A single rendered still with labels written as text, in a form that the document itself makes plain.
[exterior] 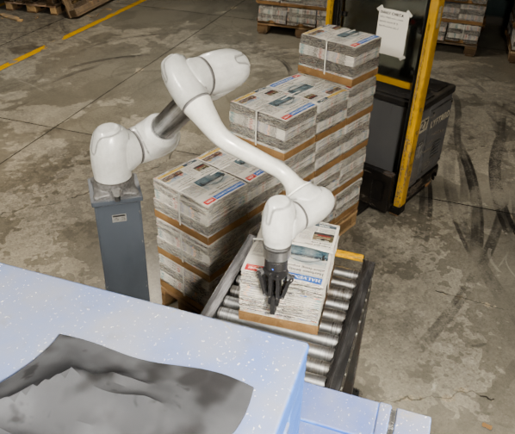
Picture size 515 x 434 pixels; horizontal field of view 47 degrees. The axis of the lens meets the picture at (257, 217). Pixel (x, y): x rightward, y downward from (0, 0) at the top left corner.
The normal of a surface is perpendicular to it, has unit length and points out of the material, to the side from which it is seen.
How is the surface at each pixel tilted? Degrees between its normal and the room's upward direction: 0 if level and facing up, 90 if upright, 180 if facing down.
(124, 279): 90
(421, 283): 0
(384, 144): 90
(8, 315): 0
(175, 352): 0
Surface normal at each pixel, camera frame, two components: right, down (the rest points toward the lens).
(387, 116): -0.64, 0.41
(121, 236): 0.30, 0.54
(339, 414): 0.03, -0.83
